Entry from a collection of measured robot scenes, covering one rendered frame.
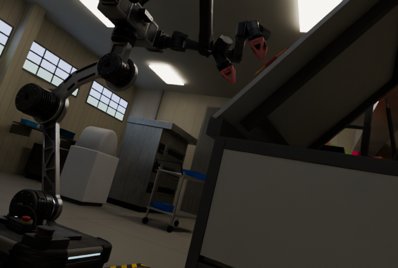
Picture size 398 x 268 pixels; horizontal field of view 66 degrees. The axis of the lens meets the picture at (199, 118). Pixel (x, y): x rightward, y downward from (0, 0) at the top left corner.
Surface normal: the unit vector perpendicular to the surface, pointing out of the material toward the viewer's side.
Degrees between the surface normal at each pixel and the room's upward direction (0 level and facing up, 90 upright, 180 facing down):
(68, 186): 90
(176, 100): 90
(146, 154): 90
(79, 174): 90
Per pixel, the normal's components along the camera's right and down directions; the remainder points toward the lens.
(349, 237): -0.45, -0.32
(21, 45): 0.91, 0.14
